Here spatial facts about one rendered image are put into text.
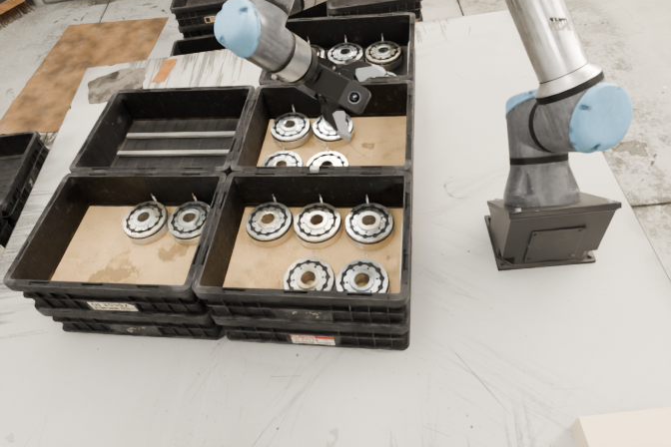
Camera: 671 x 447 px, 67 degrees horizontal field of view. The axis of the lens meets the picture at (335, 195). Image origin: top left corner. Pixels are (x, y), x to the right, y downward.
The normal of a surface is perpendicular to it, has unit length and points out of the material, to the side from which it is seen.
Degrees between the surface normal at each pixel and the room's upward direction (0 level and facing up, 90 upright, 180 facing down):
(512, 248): 90
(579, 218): 90
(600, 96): 56
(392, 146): 0
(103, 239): 0
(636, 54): 0
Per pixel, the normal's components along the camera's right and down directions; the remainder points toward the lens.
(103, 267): -0.13, -0.63
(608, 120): 0.29, 0.19
